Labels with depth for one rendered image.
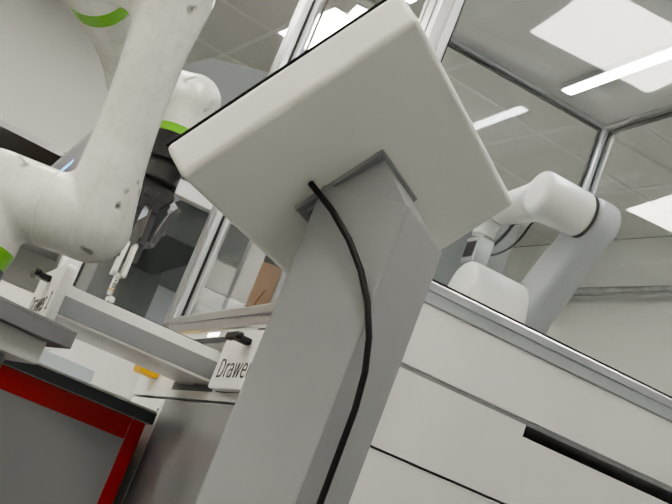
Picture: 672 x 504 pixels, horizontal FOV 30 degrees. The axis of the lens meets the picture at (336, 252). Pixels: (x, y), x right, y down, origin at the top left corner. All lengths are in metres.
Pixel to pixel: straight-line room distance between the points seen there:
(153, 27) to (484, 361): 0.77
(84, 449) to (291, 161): 1.23
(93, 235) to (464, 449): 0.70
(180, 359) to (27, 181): 0.50
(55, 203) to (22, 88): 4.79
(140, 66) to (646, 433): 1.08
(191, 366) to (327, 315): 0.93
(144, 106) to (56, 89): 4.82
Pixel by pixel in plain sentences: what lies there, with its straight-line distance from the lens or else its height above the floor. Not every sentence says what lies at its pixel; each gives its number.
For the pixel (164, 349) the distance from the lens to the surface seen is 2.36.
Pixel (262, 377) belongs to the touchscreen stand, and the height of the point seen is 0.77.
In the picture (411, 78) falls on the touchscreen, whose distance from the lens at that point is 1.45.
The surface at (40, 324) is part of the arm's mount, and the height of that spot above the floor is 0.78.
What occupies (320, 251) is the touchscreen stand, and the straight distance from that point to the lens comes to 1.50.
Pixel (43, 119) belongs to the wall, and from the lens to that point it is 6.82.
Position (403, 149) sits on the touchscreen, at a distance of 1.56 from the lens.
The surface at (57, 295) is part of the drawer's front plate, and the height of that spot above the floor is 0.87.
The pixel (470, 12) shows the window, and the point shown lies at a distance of 2.22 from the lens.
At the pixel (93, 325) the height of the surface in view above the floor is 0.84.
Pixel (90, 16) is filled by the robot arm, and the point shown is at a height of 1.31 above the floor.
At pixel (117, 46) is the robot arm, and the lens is 2.34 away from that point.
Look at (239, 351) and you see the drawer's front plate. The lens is 2.24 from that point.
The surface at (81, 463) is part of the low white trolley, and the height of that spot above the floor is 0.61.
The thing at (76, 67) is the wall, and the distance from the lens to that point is 6.92.
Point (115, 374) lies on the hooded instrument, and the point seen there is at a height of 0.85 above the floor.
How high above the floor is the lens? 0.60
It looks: 13 degrees up
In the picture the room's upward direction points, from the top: 22 degrees clockwise
